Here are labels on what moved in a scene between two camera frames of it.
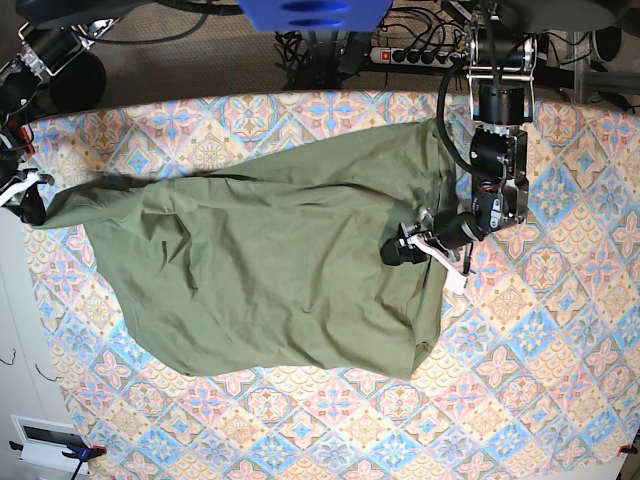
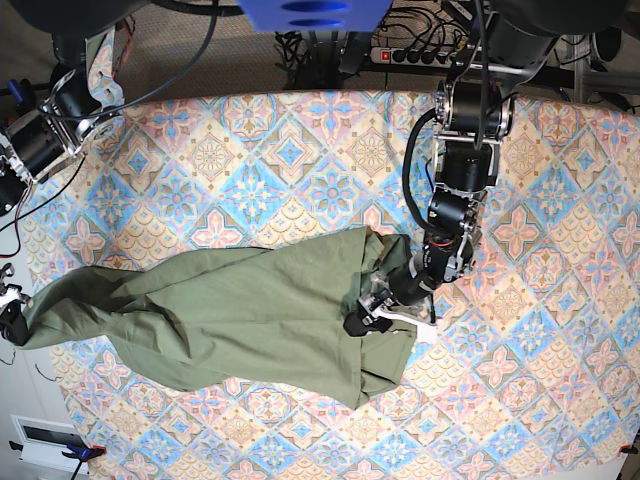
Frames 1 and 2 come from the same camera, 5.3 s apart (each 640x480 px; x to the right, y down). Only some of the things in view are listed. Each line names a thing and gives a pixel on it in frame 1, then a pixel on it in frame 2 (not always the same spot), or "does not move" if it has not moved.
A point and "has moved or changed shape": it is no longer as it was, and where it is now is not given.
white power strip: x=397 y=56 does not move
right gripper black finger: x=393 y=252 -> x=355 y=326
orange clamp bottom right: x=628 y=448 does not move
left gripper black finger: x=32 y=208 -> x=13 y=323
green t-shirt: x=275 y=268 has moved or changed shape
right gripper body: x=447 y=237 -> x=380 y=300
